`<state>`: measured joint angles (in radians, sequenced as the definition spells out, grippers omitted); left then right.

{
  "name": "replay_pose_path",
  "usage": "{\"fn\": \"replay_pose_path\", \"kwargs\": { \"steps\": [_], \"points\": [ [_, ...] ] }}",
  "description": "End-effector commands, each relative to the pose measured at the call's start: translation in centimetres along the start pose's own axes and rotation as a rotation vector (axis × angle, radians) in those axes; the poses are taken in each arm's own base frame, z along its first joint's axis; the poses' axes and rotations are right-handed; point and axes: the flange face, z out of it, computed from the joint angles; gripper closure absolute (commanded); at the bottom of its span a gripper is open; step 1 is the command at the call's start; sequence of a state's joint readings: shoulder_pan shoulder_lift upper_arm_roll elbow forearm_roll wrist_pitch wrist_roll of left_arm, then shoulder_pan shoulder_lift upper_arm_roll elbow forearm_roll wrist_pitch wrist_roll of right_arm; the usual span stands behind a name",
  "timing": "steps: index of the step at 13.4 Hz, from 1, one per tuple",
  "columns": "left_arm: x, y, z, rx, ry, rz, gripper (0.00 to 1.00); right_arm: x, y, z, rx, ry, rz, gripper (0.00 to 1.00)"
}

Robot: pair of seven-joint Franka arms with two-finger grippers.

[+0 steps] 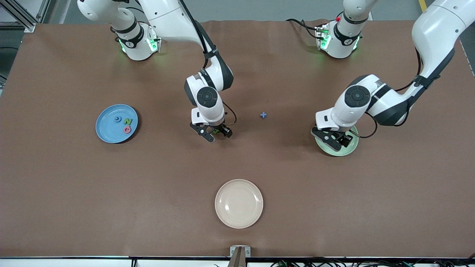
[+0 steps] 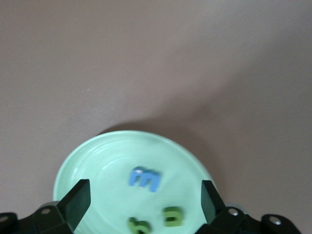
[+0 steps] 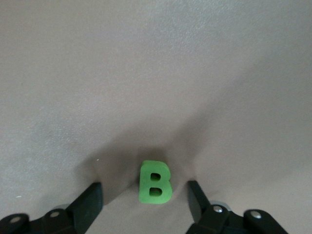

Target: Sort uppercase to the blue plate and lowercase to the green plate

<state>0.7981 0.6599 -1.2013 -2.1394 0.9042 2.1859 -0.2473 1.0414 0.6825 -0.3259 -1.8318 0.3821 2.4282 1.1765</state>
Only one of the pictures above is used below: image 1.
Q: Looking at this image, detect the aluminium frame post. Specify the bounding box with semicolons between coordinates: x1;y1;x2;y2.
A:
0;0;50;33

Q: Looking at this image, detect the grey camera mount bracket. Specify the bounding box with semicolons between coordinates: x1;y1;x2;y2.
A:
230;245;251;267

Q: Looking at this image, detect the black base power cable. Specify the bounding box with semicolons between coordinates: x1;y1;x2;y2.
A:
286;19;320;39

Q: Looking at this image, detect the brown table cover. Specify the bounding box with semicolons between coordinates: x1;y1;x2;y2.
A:
0;19;475;259

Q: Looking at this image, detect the cream plate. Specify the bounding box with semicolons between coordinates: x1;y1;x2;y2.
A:
214;179;264;229

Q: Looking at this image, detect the blue plate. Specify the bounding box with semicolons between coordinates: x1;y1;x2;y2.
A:
95;104;138;144

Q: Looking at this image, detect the white table edge rail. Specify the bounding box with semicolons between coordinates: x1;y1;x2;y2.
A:
0;258;475;267

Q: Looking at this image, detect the green plate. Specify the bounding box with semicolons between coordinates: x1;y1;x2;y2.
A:
314;124;359;157

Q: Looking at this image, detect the black cable bundle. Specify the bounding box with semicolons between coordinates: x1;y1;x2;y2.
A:
271;258;475;267

